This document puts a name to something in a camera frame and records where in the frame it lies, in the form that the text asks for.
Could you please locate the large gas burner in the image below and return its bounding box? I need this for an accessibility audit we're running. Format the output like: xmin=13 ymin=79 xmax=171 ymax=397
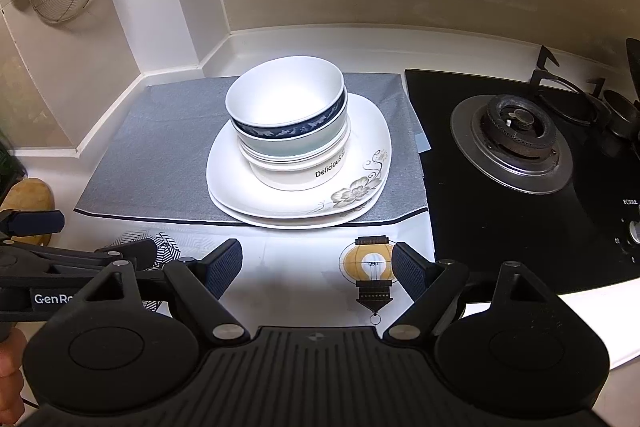
xmin=450 ymin=94 xmax=575 ymax=195

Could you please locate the large white floral plate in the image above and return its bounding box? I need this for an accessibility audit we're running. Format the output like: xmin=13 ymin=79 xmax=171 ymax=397
xmin=207 ymin=177 xmax=388 ymax=229

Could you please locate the person's left hand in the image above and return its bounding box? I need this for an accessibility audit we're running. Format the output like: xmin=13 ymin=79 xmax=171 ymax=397
xmin=0 ymin=328 xmax=27 ymax=412

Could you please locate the black pan support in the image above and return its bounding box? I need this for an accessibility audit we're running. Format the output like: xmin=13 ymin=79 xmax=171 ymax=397
xmin=531 ymin=46 xmax=640 ymax=142

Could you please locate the teal bowl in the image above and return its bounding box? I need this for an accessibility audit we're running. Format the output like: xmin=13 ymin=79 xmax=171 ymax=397
xmin=235 ymin=107 xmax=349 ymax=158

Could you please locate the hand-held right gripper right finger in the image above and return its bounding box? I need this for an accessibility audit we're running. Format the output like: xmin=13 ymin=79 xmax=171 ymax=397
xmin=382 ymin=242 xmax=561 ymax=344

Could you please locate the white bowl with blue pattern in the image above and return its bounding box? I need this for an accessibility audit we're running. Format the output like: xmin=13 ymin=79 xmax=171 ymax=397
xmin=225 ymin=55 xmax=347 ymax=142

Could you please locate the white printed table sheet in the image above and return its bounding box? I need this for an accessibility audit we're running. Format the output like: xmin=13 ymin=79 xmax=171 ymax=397
xmin=75 ymin=212 xmax=441 ymax=333

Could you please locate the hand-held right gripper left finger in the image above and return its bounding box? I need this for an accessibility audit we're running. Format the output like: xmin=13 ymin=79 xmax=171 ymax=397
xmin=74 ymin=238 xmax=251 ymax=344

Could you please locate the small white floral plate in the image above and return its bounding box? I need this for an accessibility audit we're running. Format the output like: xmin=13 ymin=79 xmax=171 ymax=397
xmin=205 ymin=93 xmax=392 ymax=219

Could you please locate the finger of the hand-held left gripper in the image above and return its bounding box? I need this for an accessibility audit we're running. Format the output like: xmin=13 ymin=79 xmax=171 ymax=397
xmin=0 ymin=210 xmax=66 ymax=244
xmin=0 ymin=238 xmax=167 ymax=283

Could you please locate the wooden cutting board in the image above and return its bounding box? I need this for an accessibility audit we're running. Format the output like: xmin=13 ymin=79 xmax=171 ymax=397
xmin=0 ymin=177 xmax=55 ymax=248

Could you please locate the grey mat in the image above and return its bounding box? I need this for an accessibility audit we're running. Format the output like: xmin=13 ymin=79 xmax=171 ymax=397
xmin=74 ymin=72 xmax=432 ymax=228

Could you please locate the white bowl with black print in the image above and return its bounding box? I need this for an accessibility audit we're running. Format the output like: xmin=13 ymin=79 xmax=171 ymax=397
xmin=240 ymin=127 xmax=351 ymax=191

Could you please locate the black glass gas hob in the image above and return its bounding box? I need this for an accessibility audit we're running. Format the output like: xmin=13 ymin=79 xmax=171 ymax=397
xmin=404 ymin=68 xmax=640 ymax=295

